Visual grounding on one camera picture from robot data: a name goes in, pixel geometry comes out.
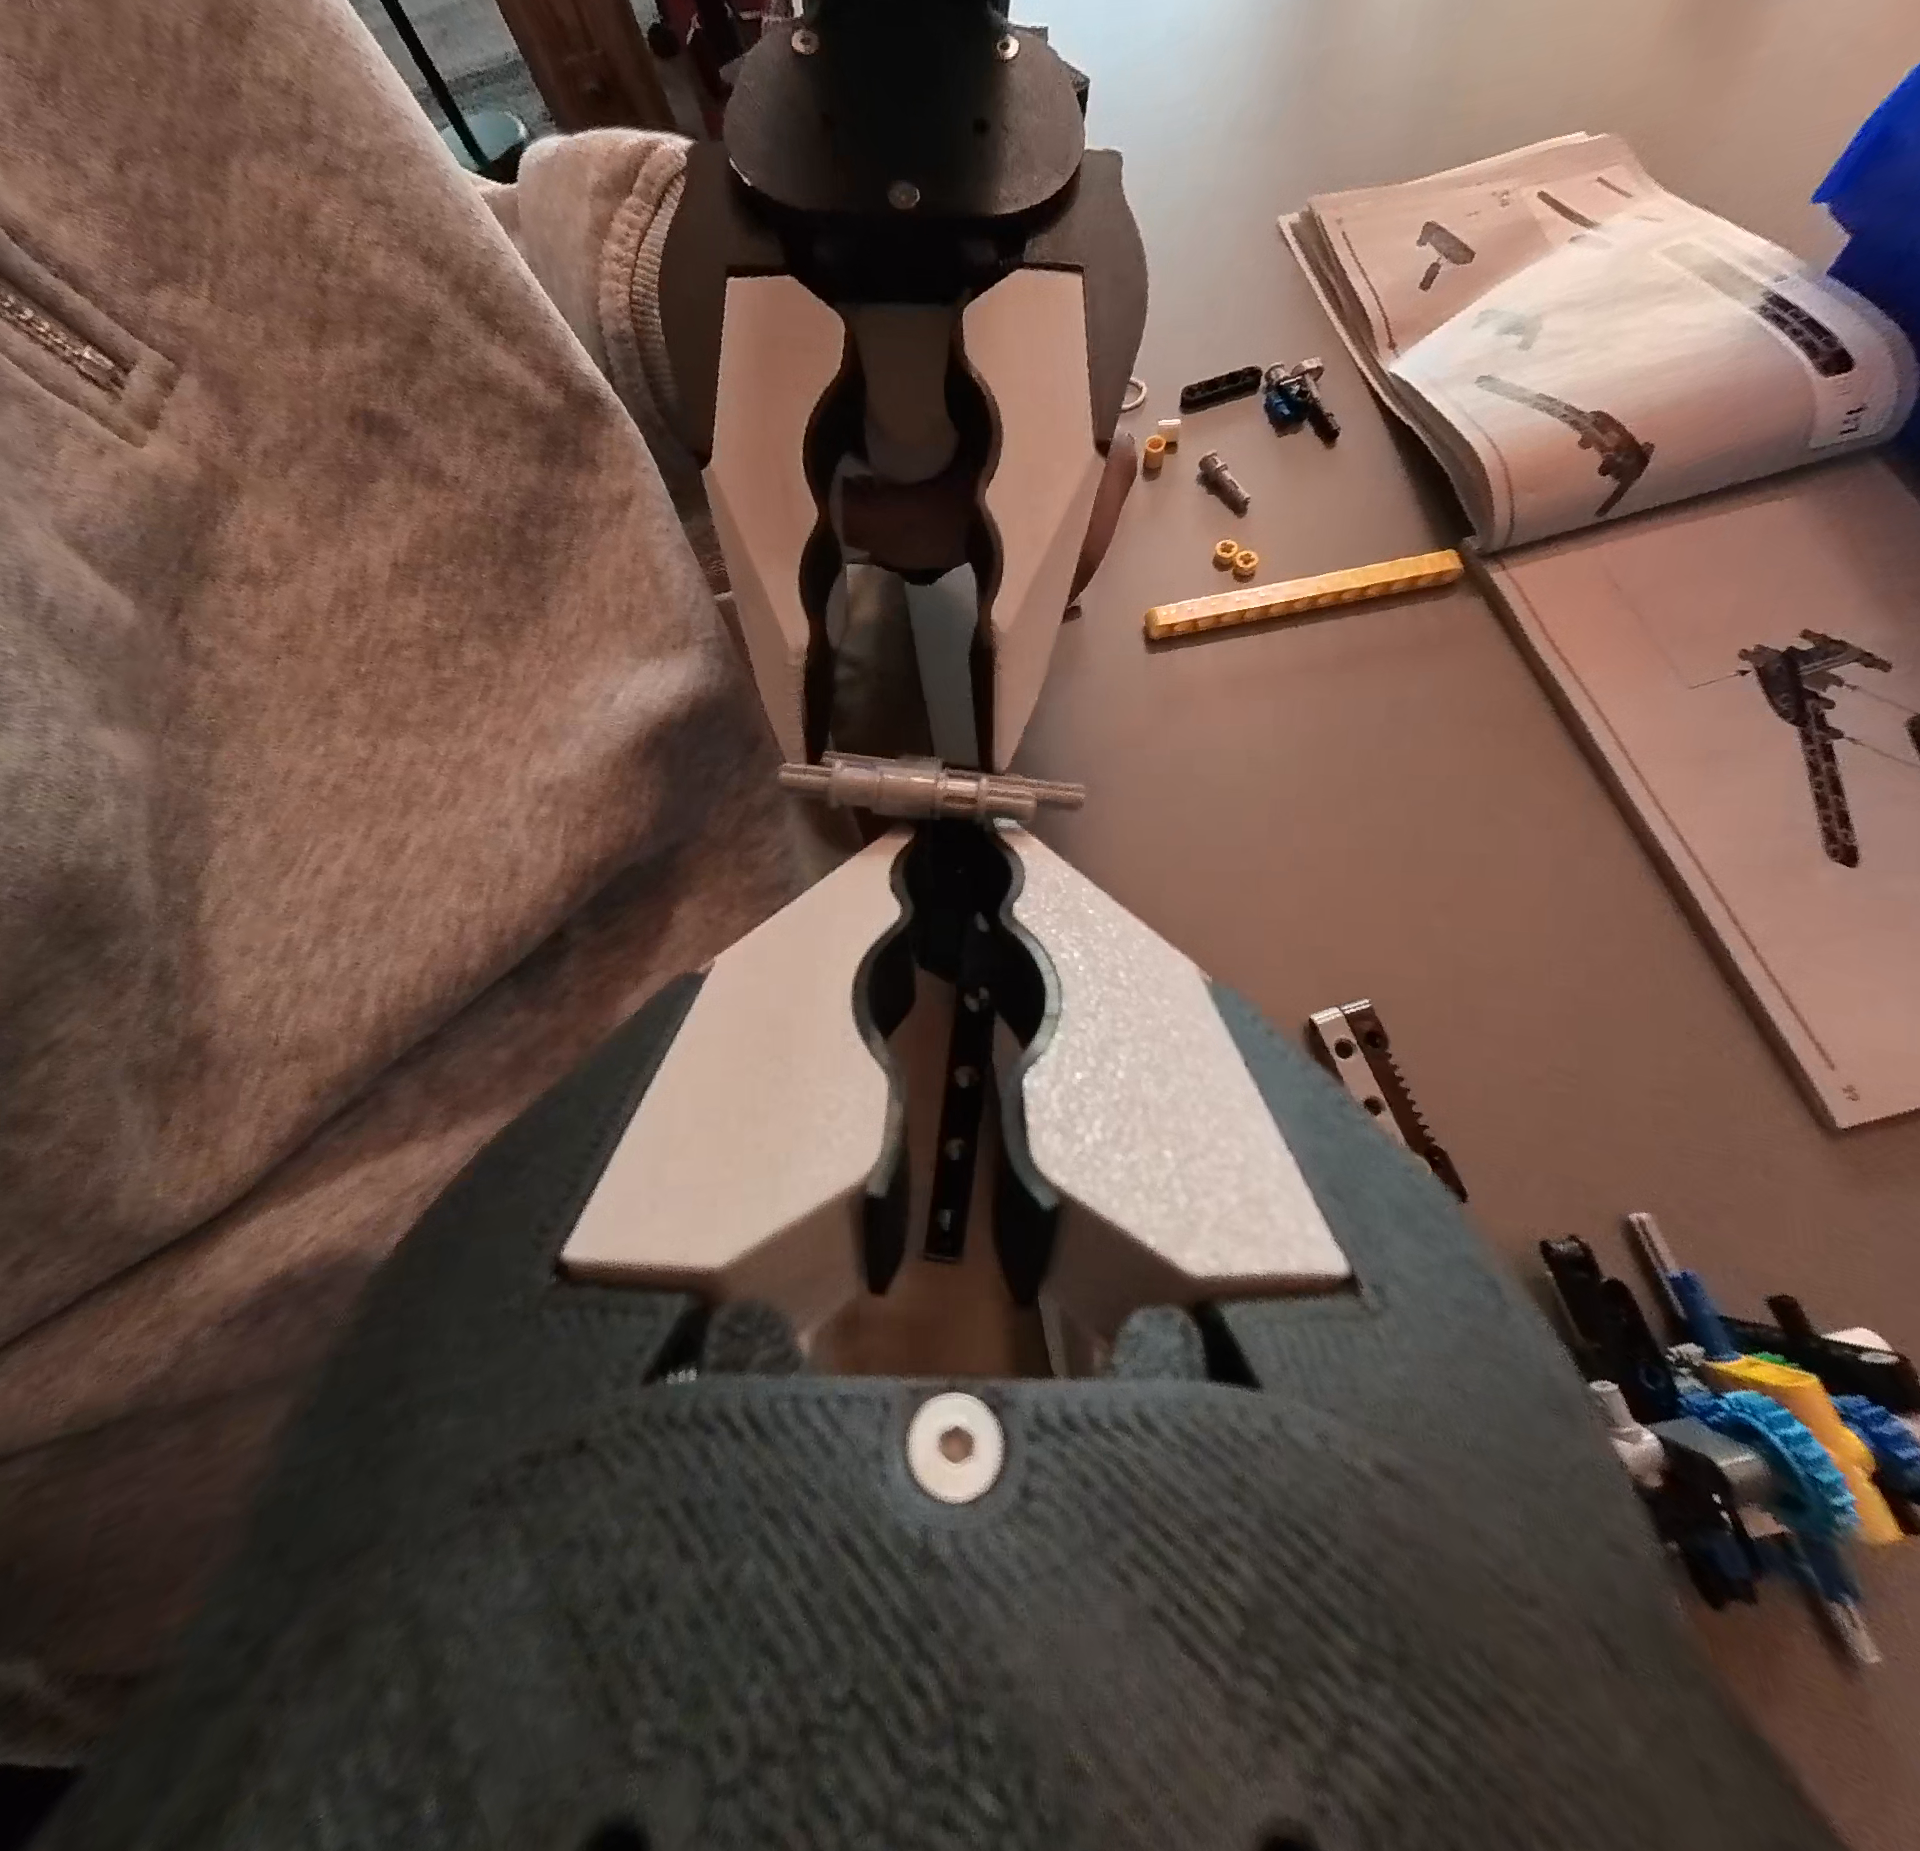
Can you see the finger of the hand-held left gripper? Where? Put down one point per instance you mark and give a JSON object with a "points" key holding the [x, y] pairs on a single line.
{"points": [[1043, 456], [767, 456]]}

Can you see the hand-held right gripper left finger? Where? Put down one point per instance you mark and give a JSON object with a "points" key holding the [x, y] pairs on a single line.
{"points": [[735, 1131]]}

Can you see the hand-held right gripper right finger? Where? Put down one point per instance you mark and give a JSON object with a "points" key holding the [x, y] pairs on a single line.
{"points": [[1172, 1131]]}

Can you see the grey and black lego subassembly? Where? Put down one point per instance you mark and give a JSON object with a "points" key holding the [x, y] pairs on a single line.
{"points": [[961, 1131]]}

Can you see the person's left forearm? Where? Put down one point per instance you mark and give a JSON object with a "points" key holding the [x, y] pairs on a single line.
{"points": [[601, 275]]}

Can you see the grey lego pin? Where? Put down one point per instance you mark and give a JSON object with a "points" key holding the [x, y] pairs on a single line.
{"points": [[1222, 480]]}

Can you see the short black lego liftarm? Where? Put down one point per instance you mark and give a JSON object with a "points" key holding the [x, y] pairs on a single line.
{"points": [[1214, 389]]}

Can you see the black and grey lego rack piece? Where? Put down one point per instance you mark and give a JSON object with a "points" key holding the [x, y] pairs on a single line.
{"points": [[1358, 1050]]}

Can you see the grey and blue lego cluster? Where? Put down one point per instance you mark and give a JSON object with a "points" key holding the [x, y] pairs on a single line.
{"points": [[1292, 398]]}

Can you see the long yellow lego beam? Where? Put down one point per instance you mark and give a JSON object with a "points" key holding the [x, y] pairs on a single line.
{"points": [[1307, 592]]}

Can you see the open lego instruction booklet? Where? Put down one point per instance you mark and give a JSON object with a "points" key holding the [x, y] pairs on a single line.
{"points": [[1576, 307]]}

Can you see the multicoloured lego gear assembly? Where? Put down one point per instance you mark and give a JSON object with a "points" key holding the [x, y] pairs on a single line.
{"points": [[1772, 1430]]}

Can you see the person's left hand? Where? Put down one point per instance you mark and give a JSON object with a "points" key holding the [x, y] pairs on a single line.
{"points": [[909, 514]]}

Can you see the wooden furniture leg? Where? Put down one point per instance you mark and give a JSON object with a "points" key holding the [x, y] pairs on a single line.
{"points": [[595, 19]]}

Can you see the blue plastic bin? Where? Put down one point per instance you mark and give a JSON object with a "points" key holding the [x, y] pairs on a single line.
{"points": [[1884, 186]]}

